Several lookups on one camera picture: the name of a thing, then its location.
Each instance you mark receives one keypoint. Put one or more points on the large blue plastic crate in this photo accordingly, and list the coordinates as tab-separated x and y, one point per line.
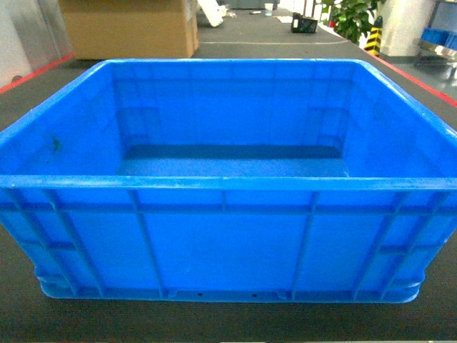
230	180

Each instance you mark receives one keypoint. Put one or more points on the black box on floor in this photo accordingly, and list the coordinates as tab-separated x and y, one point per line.
302	24

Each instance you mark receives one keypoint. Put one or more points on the large cardboard box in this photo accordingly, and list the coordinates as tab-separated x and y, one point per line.
101	30

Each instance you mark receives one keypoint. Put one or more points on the white foam piece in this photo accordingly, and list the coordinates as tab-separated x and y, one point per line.
213	11

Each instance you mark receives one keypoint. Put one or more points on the white cup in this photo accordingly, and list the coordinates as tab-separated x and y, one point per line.
268	9

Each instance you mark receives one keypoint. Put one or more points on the green potted plant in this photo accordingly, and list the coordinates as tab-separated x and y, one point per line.
352	18

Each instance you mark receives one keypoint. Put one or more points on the metal rack right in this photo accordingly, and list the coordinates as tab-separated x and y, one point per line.
443	16

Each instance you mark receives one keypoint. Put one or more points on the blue bin on rack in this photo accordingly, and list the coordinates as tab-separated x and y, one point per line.
438	36

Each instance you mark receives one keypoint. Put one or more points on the yellow black striped post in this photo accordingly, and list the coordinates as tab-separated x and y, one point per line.
373	44

